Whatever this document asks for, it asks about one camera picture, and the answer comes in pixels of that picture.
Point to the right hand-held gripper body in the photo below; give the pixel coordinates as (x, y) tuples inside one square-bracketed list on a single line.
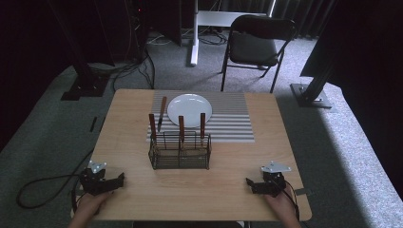
[(273, 182)]

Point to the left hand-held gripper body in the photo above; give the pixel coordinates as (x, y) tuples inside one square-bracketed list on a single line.
[(93, 183)]

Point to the person's left hand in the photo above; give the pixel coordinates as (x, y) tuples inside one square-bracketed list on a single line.
[(90, 204)]

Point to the grey tape piece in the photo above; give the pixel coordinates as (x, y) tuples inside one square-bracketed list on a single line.
[(303, 191)]

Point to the small black floor strip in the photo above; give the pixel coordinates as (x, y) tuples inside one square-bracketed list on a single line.
[(93, 124), (103, 124)]

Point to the grey striped placemat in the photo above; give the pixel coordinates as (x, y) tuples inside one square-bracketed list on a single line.
[(231, 123)]

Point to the white round plate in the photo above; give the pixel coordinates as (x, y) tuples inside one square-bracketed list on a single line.
[(189, 109)]

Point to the black folding chair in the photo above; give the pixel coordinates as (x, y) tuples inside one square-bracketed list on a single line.
[(253, 47)]

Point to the dark curtain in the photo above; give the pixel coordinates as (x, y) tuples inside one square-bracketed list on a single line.
[(364, 63), (28, 63)]

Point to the black equipment tower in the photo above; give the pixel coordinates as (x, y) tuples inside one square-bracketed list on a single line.
[(138, 28)]

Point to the black post with metal base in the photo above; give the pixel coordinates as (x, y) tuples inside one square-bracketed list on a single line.
[(312, 95)]

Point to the black stand with base plate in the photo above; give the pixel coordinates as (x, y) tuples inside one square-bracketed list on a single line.
[(85, 85)]

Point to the white desk frame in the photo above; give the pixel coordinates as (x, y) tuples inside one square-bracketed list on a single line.
[(195, 38)]

